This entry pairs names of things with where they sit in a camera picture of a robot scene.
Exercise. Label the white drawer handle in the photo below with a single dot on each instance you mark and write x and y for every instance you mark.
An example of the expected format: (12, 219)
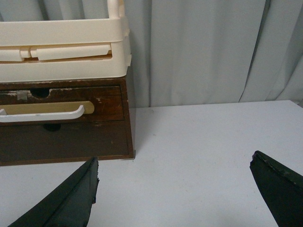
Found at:
(35, 117)

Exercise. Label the grey curtain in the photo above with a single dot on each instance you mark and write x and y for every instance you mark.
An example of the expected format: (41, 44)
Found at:
(187, 52)

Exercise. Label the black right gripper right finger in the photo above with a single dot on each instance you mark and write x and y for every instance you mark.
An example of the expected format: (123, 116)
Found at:
(281, 188)

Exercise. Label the dark brown wooden drawer cabinet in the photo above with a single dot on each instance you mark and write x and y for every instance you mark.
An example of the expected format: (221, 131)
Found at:
(127, 94)

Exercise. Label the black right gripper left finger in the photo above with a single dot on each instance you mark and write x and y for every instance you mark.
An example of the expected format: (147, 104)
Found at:
(69, 204)

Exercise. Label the cream plastic basket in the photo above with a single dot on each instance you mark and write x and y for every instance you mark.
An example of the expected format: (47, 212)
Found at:
(42, 40)

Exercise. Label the wooden drawer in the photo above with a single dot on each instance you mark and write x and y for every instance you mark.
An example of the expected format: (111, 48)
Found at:
(100, 103)
(64, 142)

